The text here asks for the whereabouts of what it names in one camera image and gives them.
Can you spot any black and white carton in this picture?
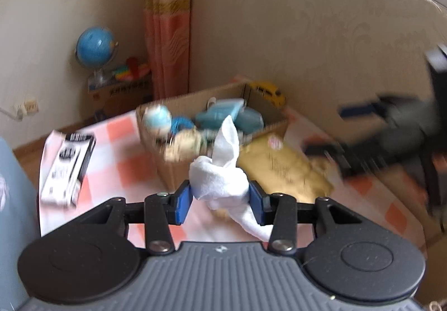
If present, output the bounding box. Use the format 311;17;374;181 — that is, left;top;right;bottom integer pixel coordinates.
40;132;97;207

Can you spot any pink checkered tablecloth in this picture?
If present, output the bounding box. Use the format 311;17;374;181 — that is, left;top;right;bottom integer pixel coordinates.
39;76;431;253

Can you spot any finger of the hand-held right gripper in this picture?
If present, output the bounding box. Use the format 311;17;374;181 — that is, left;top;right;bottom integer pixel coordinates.
337;95;389;120
304;138;385;180

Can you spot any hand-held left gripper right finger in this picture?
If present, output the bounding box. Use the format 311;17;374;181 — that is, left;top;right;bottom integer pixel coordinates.
249;180;365;256

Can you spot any white cloth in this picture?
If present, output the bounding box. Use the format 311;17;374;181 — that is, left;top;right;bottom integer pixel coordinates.
189;116;274;242

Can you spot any colourful pop toy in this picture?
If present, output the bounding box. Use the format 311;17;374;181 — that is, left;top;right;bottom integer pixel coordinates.
108;57;151;82

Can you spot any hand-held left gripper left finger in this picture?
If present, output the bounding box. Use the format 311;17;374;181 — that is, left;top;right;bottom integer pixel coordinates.
79;180;193;255

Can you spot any yellow toy car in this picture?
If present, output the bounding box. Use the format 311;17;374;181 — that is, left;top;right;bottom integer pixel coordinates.
249;81;286;108

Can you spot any blue tassel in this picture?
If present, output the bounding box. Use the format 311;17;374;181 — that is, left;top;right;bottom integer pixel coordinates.
171;117;195;134

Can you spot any beige cardboard panel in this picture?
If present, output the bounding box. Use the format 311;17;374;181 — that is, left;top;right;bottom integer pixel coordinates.
190;0;447;301

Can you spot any rolled blue face mask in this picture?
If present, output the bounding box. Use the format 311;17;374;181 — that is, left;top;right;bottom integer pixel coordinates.
143;105;174;132

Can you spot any pink patterned curtain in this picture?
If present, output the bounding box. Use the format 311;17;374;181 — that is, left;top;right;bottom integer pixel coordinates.
142;0;193;101

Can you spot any blue bed sheet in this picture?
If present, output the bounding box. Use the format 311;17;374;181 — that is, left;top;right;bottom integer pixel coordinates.
0;138;42;311

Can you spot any yellow padded envelope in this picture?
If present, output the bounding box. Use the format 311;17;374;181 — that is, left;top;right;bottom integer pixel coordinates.
237;133;334;204

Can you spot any cardboard box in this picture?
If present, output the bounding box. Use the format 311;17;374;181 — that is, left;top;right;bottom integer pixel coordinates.
135;82;289;193

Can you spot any blue desk globe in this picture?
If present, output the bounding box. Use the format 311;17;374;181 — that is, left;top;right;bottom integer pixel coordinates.
75;27;118;87

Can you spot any cream fuzzy ring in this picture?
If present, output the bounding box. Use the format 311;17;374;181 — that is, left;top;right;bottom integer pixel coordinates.
163;130;204;164

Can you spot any printed cardboard carton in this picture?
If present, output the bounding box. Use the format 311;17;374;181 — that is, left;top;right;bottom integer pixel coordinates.
87;76;154;120

